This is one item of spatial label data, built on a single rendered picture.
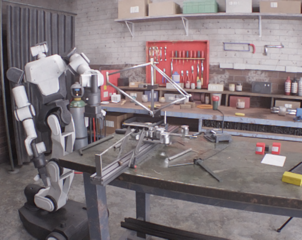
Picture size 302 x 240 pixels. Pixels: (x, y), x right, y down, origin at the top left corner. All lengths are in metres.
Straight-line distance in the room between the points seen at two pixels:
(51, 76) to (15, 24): 1.92
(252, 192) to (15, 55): 3.17
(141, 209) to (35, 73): 1.22
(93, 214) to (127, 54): 2.85
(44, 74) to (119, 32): 2.34
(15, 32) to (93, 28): 1.29
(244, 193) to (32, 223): 1.63
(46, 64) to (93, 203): 0.95
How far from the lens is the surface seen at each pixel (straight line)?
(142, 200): 1.93
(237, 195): 1.00
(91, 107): 1.41
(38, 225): 2.12
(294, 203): 1.01
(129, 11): 3.63
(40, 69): 1.80
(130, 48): 3.86
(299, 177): 1.11
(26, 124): 1.84
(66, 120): 1.80
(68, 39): 4.28
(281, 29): 3.45
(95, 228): 1.47
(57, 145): 1.86
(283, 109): 2.91
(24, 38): 3.67
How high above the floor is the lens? 1.33
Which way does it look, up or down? 12 degrees down
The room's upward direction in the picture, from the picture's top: straight up
